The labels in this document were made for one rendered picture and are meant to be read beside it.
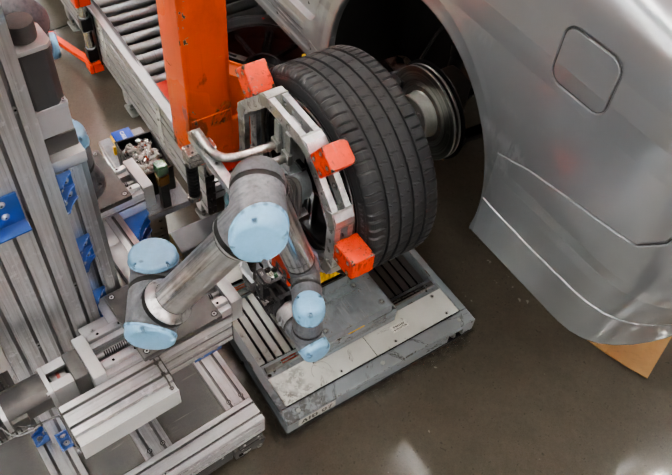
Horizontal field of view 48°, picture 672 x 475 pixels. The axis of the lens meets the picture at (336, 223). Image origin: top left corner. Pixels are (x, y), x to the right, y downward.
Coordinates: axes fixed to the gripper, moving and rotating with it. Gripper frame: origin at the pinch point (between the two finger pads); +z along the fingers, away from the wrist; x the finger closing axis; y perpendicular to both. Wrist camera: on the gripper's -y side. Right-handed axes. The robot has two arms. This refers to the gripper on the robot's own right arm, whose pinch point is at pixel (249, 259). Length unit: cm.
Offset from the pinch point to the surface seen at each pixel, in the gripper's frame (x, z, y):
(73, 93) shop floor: -4, 185, -83
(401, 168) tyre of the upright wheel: -41.1, -8.7, 22.5
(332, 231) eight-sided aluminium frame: -20.5, -8.8, 8.9
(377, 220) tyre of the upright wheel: -30.9, -14.1, 12.8
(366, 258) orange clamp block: -25.1, -18.7, 5.4
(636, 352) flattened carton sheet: -135, -59, -82
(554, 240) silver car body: -65, -45, 16
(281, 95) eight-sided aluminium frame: -24.3, 25.1, 28.8
